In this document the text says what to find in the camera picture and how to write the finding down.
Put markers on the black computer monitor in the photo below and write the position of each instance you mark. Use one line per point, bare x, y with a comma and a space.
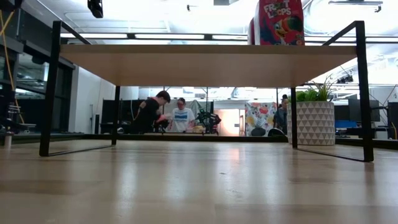
375, 110
393, 113

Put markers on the ceiling light track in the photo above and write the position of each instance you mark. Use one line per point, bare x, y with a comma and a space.
354, 2

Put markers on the succulent in triangle-patterned white pot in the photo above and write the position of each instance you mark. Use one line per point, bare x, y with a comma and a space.
314, 124

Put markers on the small white cylinder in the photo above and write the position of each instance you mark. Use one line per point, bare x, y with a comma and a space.
8, 141

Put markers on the white floral print cloth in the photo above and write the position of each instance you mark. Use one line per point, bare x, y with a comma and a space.
258, 113

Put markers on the wooden shelf with black frame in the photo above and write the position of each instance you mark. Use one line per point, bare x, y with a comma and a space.
205, 68

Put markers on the black partition panel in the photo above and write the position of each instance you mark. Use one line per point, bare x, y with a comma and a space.
124, 112

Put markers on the black aluminium rig frame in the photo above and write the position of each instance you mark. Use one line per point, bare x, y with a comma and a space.
186, 138

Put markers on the blue bin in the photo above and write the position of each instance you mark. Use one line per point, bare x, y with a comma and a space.
345, 124

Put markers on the grey curtain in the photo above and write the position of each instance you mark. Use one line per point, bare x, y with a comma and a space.
196, 104

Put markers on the black background robot arm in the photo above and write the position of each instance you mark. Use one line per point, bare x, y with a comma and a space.
208, 119
18, 126
163, 126

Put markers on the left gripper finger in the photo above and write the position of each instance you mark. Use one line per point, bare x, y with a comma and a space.
95, 7

